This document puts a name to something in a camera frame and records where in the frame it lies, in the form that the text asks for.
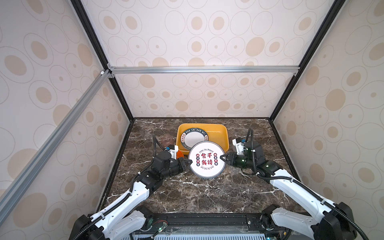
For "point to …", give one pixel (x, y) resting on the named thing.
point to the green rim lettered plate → (191, 136)
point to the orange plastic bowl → (179, 154)
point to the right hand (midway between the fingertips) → (222, 157)
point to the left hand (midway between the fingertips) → (196, 161)
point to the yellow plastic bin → (217, 133)
